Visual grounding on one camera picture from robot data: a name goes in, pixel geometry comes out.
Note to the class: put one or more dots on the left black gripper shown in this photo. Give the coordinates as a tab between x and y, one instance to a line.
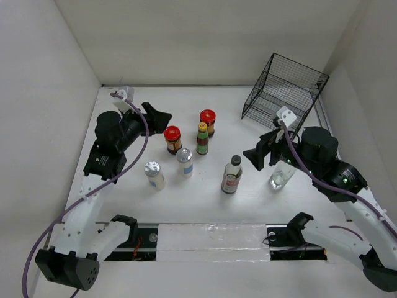
156	120

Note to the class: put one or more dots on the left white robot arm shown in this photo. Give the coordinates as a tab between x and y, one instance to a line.
74	258

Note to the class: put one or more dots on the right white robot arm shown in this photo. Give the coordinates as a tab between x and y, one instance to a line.
315	155

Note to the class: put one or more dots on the black mounting rail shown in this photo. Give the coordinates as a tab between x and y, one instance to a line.
216	243

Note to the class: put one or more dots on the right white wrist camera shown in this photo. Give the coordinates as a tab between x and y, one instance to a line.
284	116

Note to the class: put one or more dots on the silver-lid white shaker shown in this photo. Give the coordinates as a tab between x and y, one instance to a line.
154	174
184	158

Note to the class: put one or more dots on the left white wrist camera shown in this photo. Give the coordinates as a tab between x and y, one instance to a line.
126	93

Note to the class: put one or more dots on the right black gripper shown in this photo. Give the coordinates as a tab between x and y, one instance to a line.
267	141

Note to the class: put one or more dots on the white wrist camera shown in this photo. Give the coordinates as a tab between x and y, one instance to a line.
126	93
284	116

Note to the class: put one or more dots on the yellow-cap green-label sauce bottle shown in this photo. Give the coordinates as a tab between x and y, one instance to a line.
202	139

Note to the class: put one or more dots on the red-lid chili jar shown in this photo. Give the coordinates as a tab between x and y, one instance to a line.
172	136
208	116

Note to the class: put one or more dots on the black wire rack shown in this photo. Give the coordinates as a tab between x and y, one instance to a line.
284	82

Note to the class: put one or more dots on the clear glass oil dispenser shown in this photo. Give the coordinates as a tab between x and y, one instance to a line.
281	175

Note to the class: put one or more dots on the black-cap red-label vinegar bottle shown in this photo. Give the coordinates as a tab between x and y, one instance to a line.
232	175

